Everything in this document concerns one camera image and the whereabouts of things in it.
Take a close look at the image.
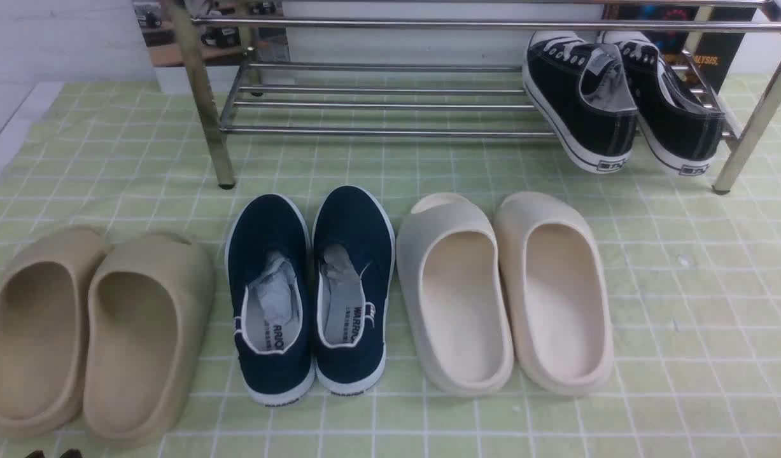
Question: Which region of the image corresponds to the navy slip-on shoe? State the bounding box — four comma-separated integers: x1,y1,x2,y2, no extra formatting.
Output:
312,185,396,396
224,193,315,406

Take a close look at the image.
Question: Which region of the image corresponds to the metal shoe rack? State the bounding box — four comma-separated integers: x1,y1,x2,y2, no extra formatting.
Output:
162,1,781,195

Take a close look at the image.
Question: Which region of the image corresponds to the left tan foam slipper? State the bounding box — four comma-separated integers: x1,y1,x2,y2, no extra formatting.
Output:
0,225,111,438

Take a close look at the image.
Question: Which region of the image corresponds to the tan foam slipper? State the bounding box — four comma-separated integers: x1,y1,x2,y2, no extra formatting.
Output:
83,231,216,447
0,225,111,438

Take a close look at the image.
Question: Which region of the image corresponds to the right tan foam slipper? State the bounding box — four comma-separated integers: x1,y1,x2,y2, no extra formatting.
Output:
83,231,216,447

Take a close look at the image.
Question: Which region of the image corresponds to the left cream foam slipper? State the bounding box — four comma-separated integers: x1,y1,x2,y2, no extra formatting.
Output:
396,193,514,397

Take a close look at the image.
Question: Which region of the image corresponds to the cream foam slipper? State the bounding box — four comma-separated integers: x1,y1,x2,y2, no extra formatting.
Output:
493,192,614,396
396,193,514,397

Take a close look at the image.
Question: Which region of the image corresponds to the right cream foam slipper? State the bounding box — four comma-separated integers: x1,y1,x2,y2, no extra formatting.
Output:
493,192,614,396

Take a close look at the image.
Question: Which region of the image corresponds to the left black canvas sneaker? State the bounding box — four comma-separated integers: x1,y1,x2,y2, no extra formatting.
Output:
522,30,638,174

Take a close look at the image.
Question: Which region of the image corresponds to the black canvas sneaker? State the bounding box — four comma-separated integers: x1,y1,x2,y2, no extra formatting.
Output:
522,30,638,174
599,30,725,177

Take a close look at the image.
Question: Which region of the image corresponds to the green checked tablecloth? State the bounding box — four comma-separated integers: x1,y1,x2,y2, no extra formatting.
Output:
0,82,781,457

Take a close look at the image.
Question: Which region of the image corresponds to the right black canvas sneaker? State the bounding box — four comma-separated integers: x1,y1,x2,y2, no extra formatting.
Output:
599,30,725,177

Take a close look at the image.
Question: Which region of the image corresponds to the dark printed box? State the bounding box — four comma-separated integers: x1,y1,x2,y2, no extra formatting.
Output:
602,3,744,92

